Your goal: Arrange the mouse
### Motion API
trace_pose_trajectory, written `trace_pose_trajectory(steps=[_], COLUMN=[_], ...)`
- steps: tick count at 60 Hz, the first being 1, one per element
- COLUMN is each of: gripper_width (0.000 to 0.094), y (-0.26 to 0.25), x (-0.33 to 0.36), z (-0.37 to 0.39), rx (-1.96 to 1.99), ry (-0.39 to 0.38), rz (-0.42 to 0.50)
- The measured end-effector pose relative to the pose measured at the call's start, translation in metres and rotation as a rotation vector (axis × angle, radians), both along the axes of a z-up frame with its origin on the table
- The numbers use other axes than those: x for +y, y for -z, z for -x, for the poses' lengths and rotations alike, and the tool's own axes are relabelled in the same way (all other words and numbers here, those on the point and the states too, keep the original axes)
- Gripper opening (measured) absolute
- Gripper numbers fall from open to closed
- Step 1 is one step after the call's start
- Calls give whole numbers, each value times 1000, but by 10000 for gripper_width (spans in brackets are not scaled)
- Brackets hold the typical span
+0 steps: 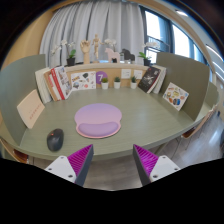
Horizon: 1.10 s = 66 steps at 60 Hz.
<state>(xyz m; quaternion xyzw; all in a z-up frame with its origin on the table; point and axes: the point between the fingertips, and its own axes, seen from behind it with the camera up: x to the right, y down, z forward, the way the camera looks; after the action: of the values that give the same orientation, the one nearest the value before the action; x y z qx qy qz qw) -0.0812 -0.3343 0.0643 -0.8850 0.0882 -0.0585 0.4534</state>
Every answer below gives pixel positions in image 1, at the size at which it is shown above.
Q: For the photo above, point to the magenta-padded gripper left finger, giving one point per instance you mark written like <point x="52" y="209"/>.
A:
<point x="63" y="166"/>

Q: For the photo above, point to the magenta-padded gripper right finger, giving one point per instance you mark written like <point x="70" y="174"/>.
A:
<point x="160" y="166"/>

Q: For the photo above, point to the black computer mouse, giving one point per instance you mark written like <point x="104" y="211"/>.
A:
<point x="55" y="140"/>

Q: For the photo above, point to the purple mouse pad with wrist rest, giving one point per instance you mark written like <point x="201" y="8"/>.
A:
<point x="97" y="116"/>

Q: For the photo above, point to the beige book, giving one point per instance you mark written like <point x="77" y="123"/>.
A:
<point x="30" y="108"/>

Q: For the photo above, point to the colourful picture card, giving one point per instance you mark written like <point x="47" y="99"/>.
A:
<point x="175" y="96"/>

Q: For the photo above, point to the red-spined book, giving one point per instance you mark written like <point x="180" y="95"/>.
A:
<point x="56" y="85"/>

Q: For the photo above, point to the kraft brown book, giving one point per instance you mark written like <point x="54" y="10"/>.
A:
<point x="48" y="83"/>

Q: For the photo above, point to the magazine with photo cover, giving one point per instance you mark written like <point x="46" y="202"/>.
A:
<point x="64" y="81"/>

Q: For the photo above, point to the small potted succulent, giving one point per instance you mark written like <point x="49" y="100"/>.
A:
<point x="133" y="84"/>
<point x="104" y="85"/>
<point x="117" y="84"/>

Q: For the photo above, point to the white sticker sheet card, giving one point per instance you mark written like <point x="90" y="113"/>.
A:
<point x="83" y="81"/>

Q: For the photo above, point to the black cover book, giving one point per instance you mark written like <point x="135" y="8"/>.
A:
<point x="149" y="79"/>

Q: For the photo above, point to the green felt desk partition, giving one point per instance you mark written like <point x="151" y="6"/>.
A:
<point x="15" y="80"/>
<point x="185" y="73"/>

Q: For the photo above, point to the round purple number sign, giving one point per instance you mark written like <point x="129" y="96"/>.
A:
<point x="101" y="76"/>

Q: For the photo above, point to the white orchid in black pot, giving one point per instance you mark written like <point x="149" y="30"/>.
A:
<point x="147" y="62"/>
<point x="71" y="61"/>

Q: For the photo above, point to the black horse figurine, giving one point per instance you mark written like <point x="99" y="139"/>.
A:
<point x="127" y="55"/>

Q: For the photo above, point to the wooden hand model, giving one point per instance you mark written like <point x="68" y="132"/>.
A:
<point x="86" y="50"/>

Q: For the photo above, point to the pink horse figurine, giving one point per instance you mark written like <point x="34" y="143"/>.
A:
<point x="112" y="55"/>

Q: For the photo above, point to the wooden mannequin figure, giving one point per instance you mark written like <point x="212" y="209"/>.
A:
<point x="96" y="45"/>

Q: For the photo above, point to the small white orchid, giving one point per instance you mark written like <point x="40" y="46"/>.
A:
<point x="111" y="42"/>

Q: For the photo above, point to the white wall socket plate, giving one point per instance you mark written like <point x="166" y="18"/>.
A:
<point x="138" y="74"/>
<point x="126" y="73"/>

